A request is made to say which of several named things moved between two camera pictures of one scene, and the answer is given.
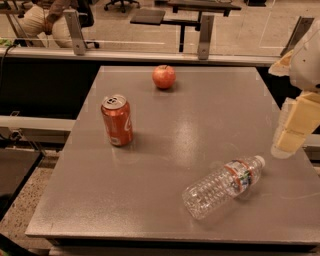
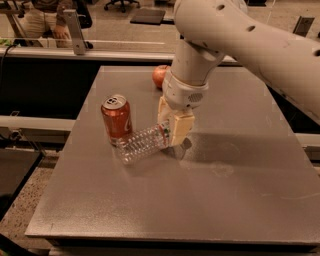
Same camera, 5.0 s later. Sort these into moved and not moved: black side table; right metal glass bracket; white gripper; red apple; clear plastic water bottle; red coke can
Moved: clear plastic water bottle; white gripper
Not moved: red apple; red coke can; black side table; right metal glass bracket
